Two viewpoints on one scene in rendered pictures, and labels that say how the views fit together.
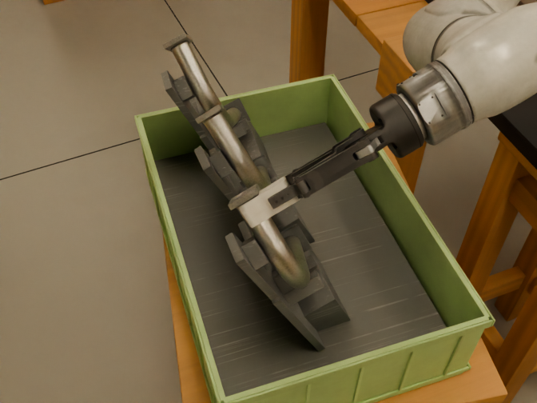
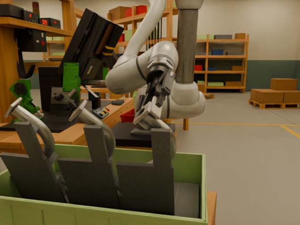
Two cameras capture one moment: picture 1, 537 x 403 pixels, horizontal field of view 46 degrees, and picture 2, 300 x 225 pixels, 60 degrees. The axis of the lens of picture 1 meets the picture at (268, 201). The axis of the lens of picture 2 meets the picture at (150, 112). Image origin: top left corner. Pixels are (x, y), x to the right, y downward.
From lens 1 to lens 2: 0.75 m
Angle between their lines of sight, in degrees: 62
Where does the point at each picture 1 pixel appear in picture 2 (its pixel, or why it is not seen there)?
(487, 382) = (209, 193)
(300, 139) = not seen: hidden behind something
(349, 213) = not seen: hidden behind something
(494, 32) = (161, 44)
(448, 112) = (172, 64)
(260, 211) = (157, 110)
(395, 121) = (164, 69)
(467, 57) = (163, 50)
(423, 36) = (127, 68)
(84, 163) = not seen: outside the picture
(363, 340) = (177, 202)
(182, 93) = (33, 128)
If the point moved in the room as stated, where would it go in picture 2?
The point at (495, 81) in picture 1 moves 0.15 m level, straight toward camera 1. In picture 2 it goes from (174, 54) to (209, 53)
